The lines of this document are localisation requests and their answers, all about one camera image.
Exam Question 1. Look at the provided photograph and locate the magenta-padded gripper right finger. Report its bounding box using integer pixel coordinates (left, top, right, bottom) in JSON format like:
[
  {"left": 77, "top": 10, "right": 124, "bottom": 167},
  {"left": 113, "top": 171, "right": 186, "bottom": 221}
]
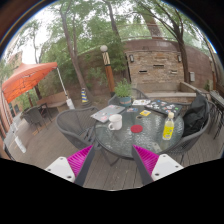
[{"left": 130, "top": 144, "right": 185, "bottom": 187}]

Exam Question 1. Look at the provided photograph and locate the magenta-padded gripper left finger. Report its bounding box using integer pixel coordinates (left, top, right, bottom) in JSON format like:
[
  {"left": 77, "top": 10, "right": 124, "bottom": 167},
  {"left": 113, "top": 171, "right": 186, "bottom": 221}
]
[{"left": 44, "top": 144, "right": 97, "bottom": 188}]

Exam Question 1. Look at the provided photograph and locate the clear bottle with yellow label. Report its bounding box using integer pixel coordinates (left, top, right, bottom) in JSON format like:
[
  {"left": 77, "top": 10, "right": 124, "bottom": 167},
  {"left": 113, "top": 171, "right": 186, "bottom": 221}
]
[{"left": 162, "top": 111, "right": 175, "bottom": 141}]

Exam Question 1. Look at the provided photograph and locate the flat round red coaster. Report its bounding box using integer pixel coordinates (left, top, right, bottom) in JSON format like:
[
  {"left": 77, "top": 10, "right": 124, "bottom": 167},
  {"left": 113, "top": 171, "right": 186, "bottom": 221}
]
[{"left": 130, "top": 124, "right": 144, "bottom": 134}]

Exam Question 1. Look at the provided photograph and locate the yellow square card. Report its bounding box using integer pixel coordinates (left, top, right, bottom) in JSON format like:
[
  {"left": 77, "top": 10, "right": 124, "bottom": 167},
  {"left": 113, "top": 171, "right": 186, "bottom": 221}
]
[{"left": 139, "top": 109, "right": 152, "bottom": 117}]

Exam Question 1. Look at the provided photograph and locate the white ceramic mug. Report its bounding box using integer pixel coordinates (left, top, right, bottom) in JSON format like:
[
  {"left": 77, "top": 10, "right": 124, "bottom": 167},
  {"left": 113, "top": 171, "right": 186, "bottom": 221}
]
[{"left": 107, "top": 113, "right": 124, "bottom": 131}]

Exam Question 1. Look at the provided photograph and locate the silver laptop with stickers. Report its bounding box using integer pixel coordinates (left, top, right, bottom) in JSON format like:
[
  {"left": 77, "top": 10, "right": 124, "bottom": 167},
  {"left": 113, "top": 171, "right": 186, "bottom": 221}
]
[{"left": 90, "top": 104, "right": 126, "bottom": 124}]

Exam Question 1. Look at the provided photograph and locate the black laptop with stickers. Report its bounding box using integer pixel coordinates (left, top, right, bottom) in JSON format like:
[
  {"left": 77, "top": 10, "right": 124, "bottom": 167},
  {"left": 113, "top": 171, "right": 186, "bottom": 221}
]
[{"left": 144, "top": 99, "right": 184, "bottom": 118}]

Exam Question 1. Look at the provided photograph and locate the white sticker sheet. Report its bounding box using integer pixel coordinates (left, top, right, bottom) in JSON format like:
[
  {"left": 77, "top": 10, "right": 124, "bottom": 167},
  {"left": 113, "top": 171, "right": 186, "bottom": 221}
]
[{"left": 132, "top": 98, "right": 152, "bottom": 107}]

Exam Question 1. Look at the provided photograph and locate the blue and yellow striped cone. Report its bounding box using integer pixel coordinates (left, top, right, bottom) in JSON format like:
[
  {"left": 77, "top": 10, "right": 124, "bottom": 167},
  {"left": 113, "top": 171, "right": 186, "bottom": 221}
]
[{"left": 80, "top": 87, "right": 90, "bottom": 104}]

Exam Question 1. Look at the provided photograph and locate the dark wicker chair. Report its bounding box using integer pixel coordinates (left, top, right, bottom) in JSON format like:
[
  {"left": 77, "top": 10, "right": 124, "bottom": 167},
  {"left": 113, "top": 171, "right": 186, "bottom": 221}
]
[{"left": 21, "top": 105, "right": 51, "bottom": 129}]

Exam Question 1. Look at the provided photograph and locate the black jacket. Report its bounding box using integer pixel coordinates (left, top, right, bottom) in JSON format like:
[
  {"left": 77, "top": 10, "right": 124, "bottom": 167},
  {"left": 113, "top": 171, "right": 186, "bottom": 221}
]
[{"left": 182, "top": 94, "right": 208, "bottom": 138}]

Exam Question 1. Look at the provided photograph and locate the wooden bench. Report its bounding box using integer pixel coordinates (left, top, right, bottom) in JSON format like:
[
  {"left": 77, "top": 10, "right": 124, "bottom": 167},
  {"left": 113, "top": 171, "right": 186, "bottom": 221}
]
[{"left": 35, "top": 90, "right": 71, "bottom": 113}]

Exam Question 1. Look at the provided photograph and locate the green plant in teal pot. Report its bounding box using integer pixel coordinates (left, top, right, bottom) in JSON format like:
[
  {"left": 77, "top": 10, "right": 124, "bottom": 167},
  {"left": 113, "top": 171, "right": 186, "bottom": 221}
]
[{"left": 114, "top": 78, "right": 134, "bottom": 108}]

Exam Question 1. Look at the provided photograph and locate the black metal patio chair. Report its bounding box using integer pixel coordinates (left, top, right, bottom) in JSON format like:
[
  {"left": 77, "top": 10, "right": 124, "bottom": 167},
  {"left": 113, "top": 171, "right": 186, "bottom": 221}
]
[{"left": 208, "top": 89, "right": 224, "bottom": 139}]

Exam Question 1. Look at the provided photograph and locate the orange patio umbrella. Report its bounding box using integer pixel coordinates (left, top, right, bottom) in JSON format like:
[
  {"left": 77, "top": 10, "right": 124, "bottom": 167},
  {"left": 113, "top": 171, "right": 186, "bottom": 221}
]
[{"left": 1, "top": 61, "right": 76, "bottom": 110}]

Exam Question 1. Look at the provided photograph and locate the wooden lamp post with globe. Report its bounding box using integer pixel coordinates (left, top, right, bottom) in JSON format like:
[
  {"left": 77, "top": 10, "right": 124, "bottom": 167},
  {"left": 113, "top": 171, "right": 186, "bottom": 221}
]
[{"left": 99, "top": 44, "right": 116, "bottom": 98}]

